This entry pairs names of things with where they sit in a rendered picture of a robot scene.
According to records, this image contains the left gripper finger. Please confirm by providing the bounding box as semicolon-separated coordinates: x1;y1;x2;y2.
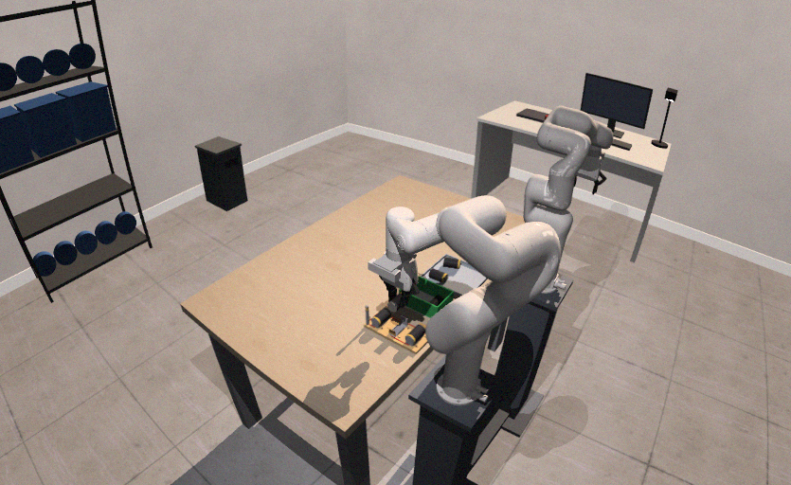
400;279;420;308
384;281;397;302

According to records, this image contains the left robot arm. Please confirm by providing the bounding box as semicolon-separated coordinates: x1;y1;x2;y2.
368;196;561;405

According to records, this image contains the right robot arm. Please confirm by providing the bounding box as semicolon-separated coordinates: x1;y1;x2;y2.
524;106;613;257

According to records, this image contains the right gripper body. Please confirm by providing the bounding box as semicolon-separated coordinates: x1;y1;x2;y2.
576;156;602;181

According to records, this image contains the green box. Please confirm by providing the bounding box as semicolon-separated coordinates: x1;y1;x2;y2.
405;276;454;318

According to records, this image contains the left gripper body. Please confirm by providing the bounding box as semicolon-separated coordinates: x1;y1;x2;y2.
382;258;418;292

